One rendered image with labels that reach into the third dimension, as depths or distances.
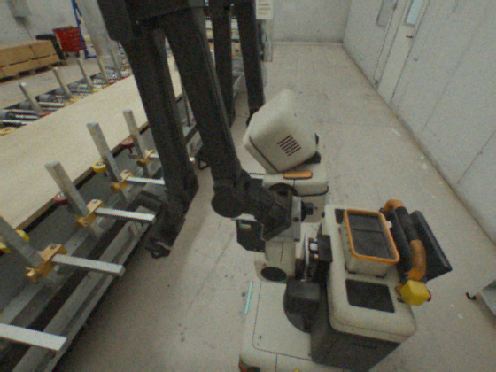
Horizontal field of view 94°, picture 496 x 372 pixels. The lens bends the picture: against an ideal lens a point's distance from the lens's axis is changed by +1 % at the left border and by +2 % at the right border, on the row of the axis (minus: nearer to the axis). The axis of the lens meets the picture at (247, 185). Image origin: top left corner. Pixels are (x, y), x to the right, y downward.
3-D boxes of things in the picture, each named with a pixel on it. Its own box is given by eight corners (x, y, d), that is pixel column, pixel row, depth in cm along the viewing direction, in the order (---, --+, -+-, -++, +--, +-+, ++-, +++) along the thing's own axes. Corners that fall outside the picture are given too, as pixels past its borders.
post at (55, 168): (107, 239, 118) (58, 159, 88) (103, 244, 116) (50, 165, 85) (101, 237, 119) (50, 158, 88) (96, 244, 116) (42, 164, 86)
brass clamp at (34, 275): (69, 252, 96) (63, 244, 92) (41, 283, 85) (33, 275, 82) (56, 250, 97) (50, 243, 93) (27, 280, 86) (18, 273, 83)
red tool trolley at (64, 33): (89, 53, 836) (80, 26, 785) (77, 58, 778) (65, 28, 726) (77, 53, 839) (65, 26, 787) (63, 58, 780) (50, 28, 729)
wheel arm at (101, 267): (127, 270, 89) (123, 264, 86) (121, 278, 86) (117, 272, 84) (30, 253, 95) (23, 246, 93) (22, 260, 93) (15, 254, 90)
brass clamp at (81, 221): (107, 208, 114) (103, 200, 111) (88, 229, 104) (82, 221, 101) (96, 206, 115) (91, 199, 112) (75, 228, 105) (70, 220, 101)
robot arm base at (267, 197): (291, 226, 50) (293, 190, 59) (262, 206, 48) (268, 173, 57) (265, 243, 56) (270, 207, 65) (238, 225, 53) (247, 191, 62)
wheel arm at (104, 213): (157, 220, 107) (154, 213, 105) (153, 226, 105) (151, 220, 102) (74, 208, 114) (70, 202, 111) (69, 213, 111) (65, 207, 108)
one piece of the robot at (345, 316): (345, 277, 151) (397, 174, 99) (361, 383, 110) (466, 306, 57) (293, 269, 156) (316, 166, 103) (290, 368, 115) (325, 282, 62)
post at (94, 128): (131, 199, 134) (97, 120, 104) (127, 203, 132) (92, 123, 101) (126, 198, 135) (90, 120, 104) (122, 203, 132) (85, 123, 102)
